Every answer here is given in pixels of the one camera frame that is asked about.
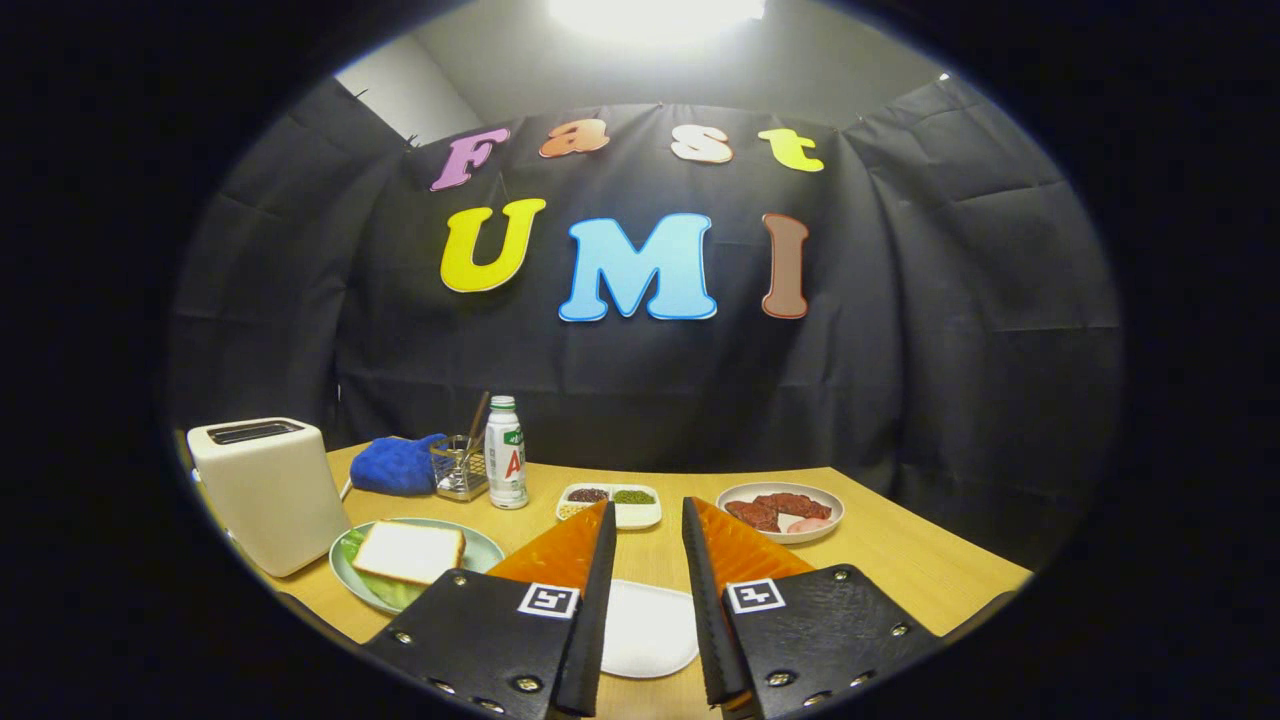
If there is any white round bowl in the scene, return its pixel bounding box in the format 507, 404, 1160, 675
716, 482, 846, 545

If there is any green lettuce leaf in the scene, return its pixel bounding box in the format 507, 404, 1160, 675
340, 528, 426, 611

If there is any white drink bottle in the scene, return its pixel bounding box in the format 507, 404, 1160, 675
484, 395, 529, 510

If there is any white toaster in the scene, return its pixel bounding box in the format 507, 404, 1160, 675
187, 417, 351, 578

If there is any light green plate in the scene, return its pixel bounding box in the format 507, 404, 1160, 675
329, 517, 506, 615

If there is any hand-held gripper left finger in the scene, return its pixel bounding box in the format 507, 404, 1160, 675
362, 499, 618, 719

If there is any clear utensil holder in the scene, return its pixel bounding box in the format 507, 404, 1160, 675
431, 434, 489, 502

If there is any white square plate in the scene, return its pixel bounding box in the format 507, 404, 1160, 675
600, 579, 700, 680

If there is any blue oven mitt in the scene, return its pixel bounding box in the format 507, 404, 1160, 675
350, 433, 448, 497

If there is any toasted bread slice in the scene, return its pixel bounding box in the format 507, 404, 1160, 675
351, 520, 466, 586

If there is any white divided dish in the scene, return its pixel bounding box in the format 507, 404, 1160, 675
556, 483, 663, 530

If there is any black backdrop cloth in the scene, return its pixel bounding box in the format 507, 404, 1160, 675
170, 75, 1126, 571

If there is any red meat slice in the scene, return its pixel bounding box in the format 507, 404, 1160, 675
752, 492, 833, 521
724, 500, 781, 533

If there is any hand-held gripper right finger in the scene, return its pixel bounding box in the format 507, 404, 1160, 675
681, 496, 943, 719

